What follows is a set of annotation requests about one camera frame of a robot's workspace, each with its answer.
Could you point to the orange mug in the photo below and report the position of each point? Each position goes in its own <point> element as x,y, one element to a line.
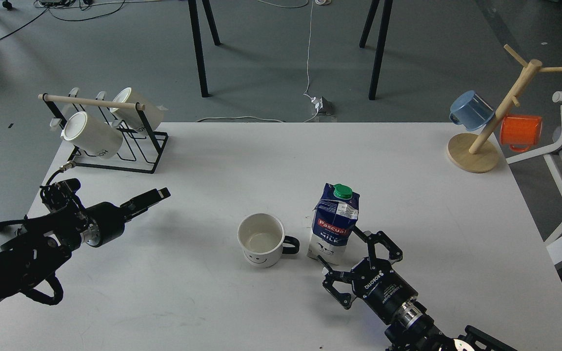
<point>520,132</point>

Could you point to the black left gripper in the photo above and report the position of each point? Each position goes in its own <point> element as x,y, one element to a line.
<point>108,220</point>

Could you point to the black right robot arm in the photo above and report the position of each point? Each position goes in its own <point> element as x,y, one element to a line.
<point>408,325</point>

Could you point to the cream mug front on rack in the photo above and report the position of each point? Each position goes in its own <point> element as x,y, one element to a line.
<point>95,137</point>

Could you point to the black table legs right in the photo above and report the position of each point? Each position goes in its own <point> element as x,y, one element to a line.
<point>381,40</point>

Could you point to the black table legs left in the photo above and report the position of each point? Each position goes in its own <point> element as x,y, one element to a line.
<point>196,34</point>

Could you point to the cream mug rear on rack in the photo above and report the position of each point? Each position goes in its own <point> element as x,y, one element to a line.
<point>131,117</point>

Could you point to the wooden mug tree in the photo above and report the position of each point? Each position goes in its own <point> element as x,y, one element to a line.
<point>474,153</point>

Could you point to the cream mug on rack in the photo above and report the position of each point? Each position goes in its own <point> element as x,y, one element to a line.
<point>131,117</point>
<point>95,137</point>

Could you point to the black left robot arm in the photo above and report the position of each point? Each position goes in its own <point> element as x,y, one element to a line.
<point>29,261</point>

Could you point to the blue white milk carton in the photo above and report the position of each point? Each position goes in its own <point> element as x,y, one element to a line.
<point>335,215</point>

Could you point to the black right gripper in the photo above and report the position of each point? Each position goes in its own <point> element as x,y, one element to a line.
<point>383,290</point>

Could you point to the blue mug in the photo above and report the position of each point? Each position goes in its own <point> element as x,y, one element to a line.
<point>471,111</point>

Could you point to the black table legs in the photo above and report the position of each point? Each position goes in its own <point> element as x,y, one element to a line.
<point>196,34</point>
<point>381,40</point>

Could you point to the white mug with black handle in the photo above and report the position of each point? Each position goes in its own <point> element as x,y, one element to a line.
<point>263,240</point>

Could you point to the black wire mug rack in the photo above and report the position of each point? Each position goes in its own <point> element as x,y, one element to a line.
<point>139,153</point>

